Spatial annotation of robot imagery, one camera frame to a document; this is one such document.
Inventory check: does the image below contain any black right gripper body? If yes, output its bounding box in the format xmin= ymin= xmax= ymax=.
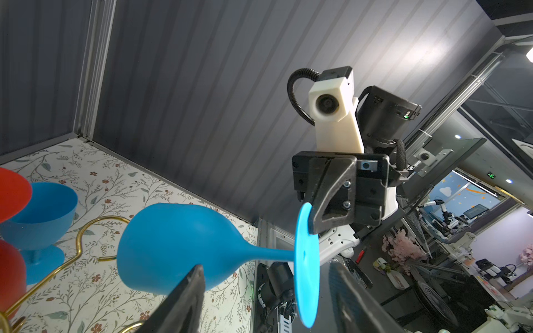
xmin=292 ymin=151 xmax=389 ymax=226

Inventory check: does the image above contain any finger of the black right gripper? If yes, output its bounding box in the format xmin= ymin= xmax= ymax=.
xmin=307 ymin=155 xmax=357 ymax=234

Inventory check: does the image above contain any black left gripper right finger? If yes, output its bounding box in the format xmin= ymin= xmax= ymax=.
xmin=328 ymin=262 xmax=405 ymax=333

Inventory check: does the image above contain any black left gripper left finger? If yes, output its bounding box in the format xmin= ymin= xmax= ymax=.
xmin=136 ymin=264 xmax=205 ymax=333

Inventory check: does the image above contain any blue wine glass front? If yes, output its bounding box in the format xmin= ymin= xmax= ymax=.
xmin=117 ymin=203 xmax=320 ymax=328

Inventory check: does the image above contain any blue wine glass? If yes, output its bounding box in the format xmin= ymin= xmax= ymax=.
xmin=11 ymin=183 xmax=78 ymax=285
xmin=117 ymin=203 xmax=320 ymax=328

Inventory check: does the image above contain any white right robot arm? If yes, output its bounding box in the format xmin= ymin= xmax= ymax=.
xmin=292 ymin=86 xmax=421 ymax=264

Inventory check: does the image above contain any gold wine glass rack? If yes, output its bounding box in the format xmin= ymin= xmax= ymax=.
xmin=0 ymin=215 xmax=144 ymax=333

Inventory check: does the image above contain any red wine glass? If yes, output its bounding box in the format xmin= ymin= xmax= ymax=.
xmin=1 ymin=168 xmax=32 ymax=319

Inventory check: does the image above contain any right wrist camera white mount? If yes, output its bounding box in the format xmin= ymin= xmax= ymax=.
xmin=308 ymin=66 xmax=364 ymax=153

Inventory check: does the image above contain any right black corrugated cable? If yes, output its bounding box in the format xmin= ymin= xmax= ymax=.
xmin=286 ymin=67 xmax=321 ymax=126

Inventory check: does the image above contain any aluminium frame corner post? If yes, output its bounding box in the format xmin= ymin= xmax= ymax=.
xmin=74 ymin=0 xmax=117 ymax=140

